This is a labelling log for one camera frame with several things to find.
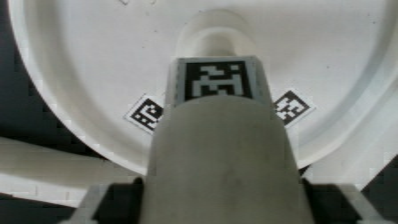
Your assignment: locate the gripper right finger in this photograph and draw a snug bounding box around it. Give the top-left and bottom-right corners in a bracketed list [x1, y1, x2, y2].
[307, 182, 387, 224]

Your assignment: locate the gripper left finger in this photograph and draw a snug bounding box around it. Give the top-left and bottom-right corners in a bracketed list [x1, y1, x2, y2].
[58, 184, 111, 224]

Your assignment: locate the white cylindrical table leg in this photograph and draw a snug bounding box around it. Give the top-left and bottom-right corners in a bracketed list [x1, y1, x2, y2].
[140, 28, 316, 224]

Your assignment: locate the white round table top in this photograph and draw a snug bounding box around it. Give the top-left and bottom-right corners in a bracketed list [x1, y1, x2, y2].
[8, 0, 398, 172]

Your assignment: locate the white right fence block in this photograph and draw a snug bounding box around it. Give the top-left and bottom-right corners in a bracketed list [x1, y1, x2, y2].
[303, 123, 398, 190]

